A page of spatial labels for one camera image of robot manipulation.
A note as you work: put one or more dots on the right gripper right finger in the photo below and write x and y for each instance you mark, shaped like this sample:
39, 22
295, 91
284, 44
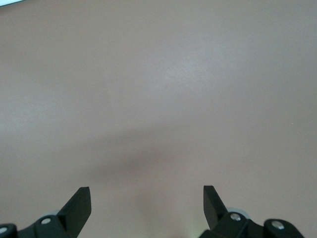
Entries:
218, 215

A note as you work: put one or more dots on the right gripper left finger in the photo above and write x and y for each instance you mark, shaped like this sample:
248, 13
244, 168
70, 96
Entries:
71, 213

